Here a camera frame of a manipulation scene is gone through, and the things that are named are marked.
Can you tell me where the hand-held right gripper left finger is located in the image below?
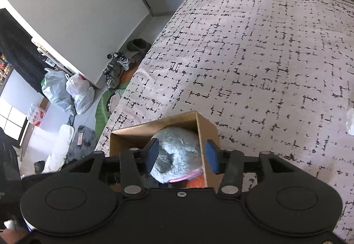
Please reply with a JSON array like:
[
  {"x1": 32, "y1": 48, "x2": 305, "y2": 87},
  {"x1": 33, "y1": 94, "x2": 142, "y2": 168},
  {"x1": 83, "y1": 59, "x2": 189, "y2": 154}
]
[{"x1": 63, "y1": 137, "x2": 160, "y2": 199}]

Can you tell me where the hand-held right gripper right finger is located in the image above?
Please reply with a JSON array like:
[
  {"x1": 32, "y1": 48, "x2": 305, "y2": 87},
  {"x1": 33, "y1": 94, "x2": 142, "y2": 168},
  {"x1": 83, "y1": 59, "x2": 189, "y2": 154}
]
[{"x1": 205, "y1": 139, "x2": 298, "y2": 198}]

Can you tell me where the grey plush slipper pink trim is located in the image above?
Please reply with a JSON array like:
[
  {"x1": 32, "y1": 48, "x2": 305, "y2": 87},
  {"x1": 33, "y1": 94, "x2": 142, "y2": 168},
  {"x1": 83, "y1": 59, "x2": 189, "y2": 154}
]
[{"x1": 150, "y1": 126, "x2": 204, "y2": 184}]

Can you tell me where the brown cardboard box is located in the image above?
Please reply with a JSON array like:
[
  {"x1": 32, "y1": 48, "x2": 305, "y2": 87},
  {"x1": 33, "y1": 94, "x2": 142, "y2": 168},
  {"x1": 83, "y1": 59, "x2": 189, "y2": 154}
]
[{"x1": 110, "y1": 111, "x2": 221, "y2": 193}]

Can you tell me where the burger plush toy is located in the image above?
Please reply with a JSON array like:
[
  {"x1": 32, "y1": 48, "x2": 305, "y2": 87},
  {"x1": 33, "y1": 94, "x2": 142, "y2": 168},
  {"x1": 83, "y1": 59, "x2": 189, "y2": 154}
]
[{"x1": 186, "y1": 177, "x2": 207, "y2": 188}]

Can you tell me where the red white packet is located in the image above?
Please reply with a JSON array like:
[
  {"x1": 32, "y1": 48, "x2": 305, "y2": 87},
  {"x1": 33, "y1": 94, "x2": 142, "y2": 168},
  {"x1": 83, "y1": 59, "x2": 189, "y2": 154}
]
[{"x1": 27, "y1": 103, "x2": 46, "y2": 126}]

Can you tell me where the green leaf print rug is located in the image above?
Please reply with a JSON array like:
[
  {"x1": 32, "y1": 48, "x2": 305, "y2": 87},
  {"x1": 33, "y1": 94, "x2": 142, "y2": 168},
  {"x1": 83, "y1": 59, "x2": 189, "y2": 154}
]
[{"x1": 95, "y1": 78, "x2": 134, "y2": 140}]

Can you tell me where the grey plastic bag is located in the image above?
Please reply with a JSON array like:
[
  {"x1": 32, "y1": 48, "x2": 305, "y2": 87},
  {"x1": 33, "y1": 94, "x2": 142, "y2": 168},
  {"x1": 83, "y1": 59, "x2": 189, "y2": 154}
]
[{"x1": 41, "y1": 68, "x2": 75, "y2": 112}]

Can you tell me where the pair of grey sneakers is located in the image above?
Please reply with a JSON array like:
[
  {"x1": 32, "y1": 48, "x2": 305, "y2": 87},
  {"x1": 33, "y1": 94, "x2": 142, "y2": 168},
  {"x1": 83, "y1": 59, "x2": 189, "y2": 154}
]
[{"x1": 103, "y1": 51, "x2": 137, "y2": 89}]

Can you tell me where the white plastic bag red print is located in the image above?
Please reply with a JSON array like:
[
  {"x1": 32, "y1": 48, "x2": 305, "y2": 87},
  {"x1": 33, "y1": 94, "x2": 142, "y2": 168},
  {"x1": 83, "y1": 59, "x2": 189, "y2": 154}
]
[{"x1": 66, "y1": 74, "x2": 91, "y2": 97}]

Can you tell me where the white rack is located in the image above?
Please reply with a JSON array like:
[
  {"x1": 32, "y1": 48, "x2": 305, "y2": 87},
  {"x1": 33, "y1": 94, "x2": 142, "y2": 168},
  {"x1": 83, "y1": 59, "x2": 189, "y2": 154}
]
[{"x1": 31, "y1": 38, "x2": 60, "y2": 68}]

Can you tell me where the dark plush boot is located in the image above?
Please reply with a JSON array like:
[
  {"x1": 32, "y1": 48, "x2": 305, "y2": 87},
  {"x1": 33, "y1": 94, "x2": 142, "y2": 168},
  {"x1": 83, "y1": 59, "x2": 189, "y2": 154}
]
[{"x1": 125, "y1": 38, "x2": 152, "y2": 54}]

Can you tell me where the black patterned pale blanket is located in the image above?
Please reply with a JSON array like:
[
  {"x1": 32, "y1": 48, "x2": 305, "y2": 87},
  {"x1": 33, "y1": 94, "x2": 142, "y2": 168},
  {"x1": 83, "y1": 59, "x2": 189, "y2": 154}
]
[{"x1": 94, "y1": 0, "x2": 354, "y2": 242}]

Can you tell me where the white tissue pack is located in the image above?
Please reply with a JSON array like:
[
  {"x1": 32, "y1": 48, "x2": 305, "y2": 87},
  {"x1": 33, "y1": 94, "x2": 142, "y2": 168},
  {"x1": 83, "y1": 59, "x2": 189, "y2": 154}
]
[{"x1": 346, "y1": 107, "x2": 354, "y2": 136}]

